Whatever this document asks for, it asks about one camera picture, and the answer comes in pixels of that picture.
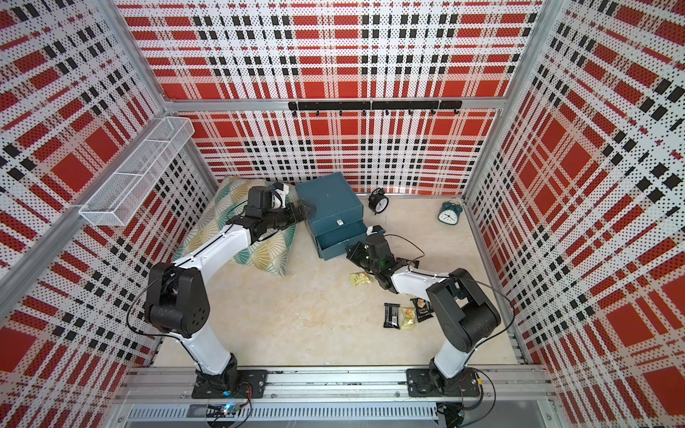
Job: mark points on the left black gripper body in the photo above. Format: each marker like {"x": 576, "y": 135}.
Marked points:
{"x": 283, "y": 218}

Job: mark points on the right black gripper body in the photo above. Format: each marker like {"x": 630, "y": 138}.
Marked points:
{"x": 360, "y": 257}

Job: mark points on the teal drawer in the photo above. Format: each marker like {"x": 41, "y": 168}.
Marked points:
{"x": 334, "y": 243}

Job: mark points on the teal drawer cabinet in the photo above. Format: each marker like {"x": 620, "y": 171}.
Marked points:
{"x": 335, "y": 201}

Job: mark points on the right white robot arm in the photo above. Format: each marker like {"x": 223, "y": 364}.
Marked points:
{"x": 464, "y": 312}

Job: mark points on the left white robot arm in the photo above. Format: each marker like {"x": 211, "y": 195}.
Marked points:
{"x": 176, "y": 302}

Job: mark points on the green cookie packet left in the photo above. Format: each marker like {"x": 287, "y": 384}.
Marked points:
{"x": 360, "y": 278}

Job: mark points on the patterned green yellow pillow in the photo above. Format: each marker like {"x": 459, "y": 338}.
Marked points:
{"x": 239, "y": 227}

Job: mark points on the black alarm clock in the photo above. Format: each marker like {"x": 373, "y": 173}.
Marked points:
{"x": 378, "y": 201}

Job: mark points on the black cookie packet lower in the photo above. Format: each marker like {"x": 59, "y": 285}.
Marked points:
{"x": 392, "y": 315}

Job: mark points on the black cookie packet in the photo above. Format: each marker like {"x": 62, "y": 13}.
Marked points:
{"x": 392, "y": 315}
{"x": 423, "y": 309}

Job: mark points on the black cookie packet middle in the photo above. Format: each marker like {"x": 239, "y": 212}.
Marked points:
{"x": 423, "y": 309}

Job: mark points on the teal alarm clock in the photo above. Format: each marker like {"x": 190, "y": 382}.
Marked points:
{"x": 450, "y": 213}

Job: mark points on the green circuit board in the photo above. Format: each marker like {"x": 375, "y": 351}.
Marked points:
{"x": 219, "y": 411}

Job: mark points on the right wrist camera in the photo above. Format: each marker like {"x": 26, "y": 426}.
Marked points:
{"x": 376, "y": 229}

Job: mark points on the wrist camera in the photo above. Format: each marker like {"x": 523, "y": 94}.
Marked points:
{"x": 376, "y": 229}
{"x": 279, "y": 192}

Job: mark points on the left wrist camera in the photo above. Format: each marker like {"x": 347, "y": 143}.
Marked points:
{"x": 279, "y": 192}

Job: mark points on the black wall hook rail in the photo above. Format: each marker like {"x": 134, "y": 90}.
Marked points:
{"x": 384, "y": 106}

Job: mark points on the white wire mesh basket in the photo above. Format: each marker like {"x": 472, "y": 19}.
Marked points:
{"x": 116, "y": 202}

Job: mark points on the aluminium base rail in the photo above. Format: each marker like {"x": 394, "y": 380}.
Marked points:
{"x": 378, "y": 396}

